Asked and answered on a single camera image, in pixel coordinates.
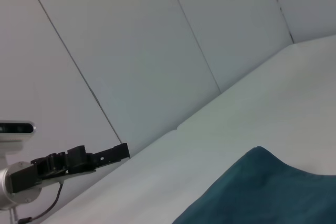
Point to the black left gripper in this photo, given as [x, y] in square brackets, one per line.
[52, 166]

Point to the teal blue shirt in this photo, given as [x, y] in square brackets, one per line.
[262, 190]

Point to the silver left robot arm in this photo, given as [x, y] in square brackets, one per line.
[18, 195]

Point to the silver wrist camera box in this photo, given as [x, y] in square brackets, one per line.
[15, 132]

